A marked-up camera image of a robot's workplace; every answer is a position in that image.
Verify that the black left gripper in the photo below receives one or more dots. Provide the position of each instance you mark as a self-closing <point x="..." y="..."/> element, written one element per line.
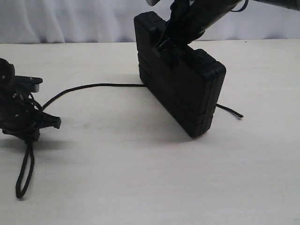
<point x="22" y="116"/>

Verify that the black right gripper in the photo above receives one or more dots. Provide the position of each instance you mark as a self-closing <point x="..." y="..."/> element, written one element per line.
<point x="189" y="20"/>

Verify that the black plastic carry case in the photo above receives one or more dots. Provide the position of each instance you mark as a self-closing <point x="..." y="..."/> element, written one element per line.
<point x="186" y="82"/>

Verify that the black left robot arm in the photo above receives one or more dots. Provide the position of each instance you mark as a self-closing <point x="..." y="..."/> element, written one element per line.
<point x="8" y="84"/>

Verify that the white backdrop curtain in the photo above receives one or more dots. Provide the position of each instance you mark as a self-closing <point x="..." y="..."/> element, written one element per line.
<point x="76" y="21"/>

